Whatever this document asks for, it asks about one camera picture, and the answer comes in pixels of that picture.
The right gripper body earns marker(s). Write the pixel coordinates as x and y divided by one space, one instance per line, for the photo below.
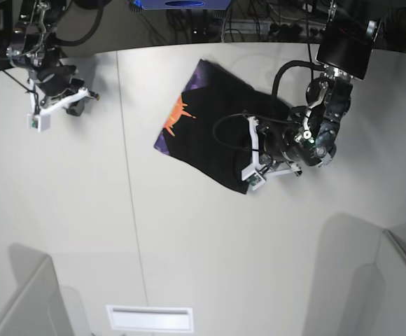
51 85

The white power strip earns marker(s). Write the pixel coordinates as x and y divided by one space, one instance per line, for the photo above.
263 29

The white panel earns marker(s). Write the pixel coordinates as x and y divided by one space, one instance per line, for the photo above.
37 306
378 292

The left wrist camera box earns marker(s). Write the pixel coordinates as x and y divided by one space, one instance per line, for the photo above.
253 177

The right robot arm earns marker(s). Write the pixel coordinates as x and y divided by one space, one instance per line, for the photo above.
34 46

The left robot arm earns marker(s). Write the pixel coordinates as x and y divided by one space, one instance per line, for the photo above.
307 134

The black T-shirt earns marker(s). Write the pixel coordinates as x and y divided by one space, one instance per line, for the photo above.
208 127

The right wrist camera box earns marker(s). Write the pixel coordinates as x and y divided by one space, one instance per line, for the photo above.
40 122

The white left side panel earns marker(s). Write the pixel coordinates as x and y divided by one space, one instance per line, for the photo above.
37 306

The white right side panel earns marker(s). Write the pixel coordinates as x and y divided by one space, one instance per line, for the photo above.
378 292

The black device with lights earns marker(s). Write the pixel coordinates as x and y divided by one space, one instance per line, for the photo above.
199 22

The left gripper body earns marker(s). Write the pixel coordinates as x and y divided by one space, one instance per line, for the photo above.
268 146

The blue box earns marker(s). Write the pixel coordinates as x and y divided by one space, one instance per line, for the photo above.
162 5

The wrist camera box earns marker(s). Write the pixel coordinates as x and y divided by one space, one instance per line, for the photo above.
253 177
40 122

